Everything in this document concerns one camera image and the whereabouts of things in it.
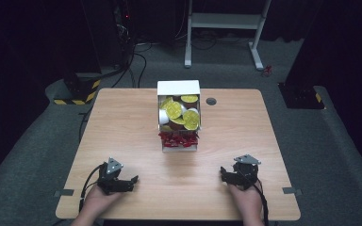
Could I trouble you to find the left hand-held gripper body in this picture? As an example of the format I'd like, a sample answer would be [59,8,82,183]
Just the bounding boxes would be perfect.
[96,156,134,196]

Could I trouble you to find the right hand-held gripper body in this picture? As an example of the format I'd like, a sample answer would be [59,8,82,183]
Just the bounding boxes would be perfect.
[229,153,262,191]

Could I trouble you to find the person's left hand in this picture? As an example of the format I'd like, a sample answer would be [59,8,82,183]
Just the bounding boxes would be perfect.
[79,185,124,221]

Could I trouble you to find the person's right hand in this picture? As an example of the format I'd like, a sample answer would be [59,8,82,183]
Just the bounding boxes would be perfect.
[226,180,264,222]

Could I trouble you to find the grey tape piece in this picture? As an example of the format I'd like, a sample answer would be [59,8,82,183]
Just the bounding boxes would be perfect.
[53,188,75,198]
[281,186,304,196]

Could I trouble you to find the pile of red packets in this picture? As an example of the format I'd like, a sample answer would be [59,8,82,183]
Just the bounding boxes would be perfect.
[157,131,200,149]

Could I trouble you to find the pile of yellow-lid pods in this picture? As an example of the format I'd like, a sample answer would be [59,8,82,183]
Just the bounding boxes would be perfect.
[158,94,201,133]

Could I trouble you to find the black stand yellow-striped base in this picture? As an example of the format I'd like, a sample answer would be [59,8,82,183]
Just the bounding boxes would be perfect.
[53,73,102,106]

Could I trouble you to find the white open storage box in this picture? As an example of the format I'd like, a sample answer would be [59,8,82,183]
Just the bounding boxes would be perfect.
[156,79,202,153]

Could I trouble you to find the small red floor object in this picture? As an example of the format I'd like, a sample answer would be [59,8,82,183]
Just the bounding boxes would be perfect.
[261,64,273,78]

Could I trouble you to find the white metal stand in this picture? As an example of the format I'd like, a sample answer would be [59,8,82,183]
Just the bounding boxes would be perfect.
[184,0,273,72]

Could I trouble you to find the dark equipment rack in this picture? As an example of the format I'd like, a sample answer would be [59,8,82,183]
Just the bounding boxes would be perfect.
[112,0,137,69]

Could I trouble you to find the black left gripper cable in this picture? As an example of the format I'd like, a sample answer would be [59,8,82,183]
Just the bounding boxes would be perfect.
[78,163,106,213]

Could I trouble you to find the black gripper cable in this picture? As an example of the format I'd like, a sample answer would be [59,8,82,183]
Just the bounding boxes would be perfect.
[78,163,106,213]
[250,179,271,226]

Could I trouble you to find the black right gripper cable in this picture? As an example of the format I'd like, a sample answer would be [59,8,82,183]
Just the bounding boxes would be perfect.
[250,179,271,226]

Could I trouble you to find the black floor cables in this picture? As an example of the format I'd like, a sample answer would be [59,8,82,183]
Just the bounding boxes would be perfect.
[110,37,158,89]

